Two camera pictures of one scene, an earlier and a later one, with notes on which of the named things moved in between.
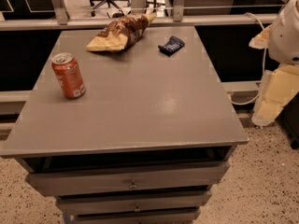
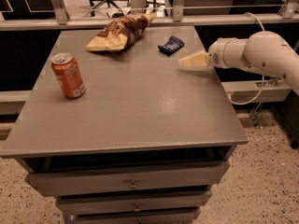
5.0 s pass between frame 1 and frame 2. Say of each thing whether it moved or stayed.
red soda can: stayed
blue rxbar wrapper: stayed
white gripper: moved
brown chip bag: stayed
